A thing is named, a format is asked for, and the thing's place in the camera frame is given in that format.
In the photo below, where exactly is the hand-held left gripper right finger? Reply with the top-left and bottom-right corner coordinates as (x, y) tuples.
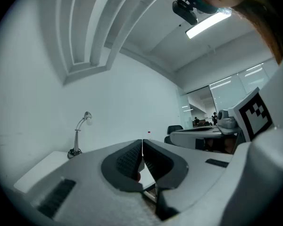
(142, 139), (234, 221)

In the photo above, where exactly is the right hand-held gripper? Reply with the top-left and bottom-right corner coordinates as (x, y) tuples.
(169, 87), (274, 150)

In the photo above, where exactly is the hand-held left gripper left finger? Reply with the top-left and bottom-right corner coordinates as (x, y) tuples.
(13, 139), (161, 226)

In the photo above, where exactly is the black mesh office chair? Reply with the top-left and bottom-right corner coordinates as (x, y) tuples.
(164, 125), (183, 145)

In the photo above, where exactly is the silver desk lamp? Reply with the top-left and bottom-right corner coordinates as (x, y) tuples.
(67, 111), (93, 159)

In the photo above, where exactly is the long ceiling light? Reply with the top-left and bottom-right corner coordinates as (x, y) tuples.
(185, 10), (232, 40)

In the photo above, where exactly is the black head-mounted camera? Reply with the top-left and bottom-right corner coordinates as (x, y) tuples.
(172, 0), (199, 26)

